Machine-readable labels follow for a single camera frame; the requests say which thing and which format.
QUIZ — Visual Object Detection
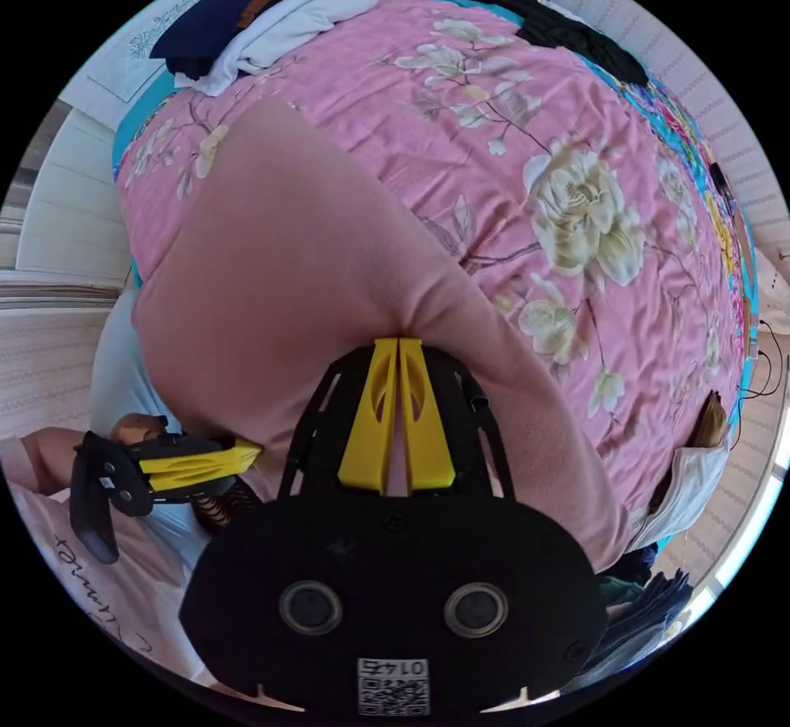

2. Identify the person's left hand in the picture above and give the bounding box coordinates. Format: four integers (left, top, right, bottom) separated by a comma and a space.
110, 413, 169, 446

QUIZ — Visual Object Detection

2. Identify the black cable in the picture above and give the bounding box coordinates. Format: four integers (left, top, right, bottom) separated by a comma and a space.
732, 318, 786, 426

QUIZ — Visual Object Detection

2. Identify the pile of navy white clothes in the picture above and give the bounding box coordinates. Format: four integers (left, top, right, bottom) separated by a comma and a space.
150, 0, 381, 98

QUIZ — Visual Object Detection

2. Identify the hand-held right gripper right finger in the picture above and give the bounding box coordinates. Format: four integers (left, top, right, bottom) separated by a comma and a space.
399, 338, 458, 494

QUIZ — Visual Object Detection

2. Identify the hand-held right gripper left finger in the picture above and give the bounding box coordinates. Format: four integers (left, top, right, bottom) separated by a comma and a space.
337, 338, 400, 490

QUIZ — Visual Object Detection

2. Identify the bed with pink floral quilt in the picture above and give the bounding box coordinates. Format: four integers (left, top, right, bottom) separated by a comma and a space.
110, 0, 761, 555

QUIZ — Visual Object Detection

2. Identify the pile of dark blue clothes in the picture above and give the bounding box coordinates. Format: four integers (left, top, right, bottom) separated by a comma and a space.
574, 544, 697, 688

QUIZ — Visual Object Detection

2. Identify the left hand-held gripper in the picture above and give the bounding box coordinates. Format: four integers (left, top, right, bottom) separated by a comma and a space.
81, 430, 266, 519

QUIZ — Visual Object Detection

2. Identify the pink hoodie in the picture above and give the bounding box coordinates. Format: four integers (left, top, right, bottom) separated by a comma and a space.
132, 98, 632, 575

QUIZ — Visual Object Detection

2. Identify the person's left forearm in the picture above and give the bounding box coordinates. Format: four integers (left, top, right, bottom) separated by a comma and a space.
16, 427, 86, 493

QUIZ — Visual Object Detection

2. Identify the person's body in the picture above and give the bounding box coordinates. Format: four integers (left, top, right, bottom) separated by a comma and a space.
2, 288, 272, 688

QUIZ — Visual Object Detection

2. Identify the pile of black green clothes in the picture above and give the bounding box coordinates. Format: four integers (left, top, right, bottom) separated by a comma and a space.
416, 0, 650, 87

